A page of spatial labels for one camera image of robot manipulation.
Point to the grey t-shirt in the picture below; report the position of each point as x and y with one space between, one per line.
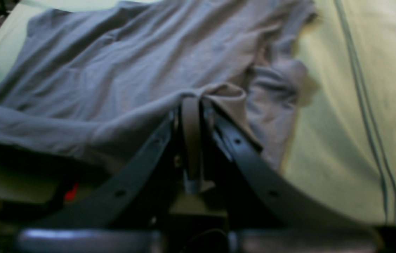
93 85

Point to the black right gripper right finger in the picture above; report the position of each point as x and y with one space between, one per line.
267 213

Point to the green table cloth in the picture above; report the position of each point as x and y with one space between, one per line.
342 148

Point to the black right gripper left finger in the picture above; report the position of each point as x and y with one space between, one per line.
117 216

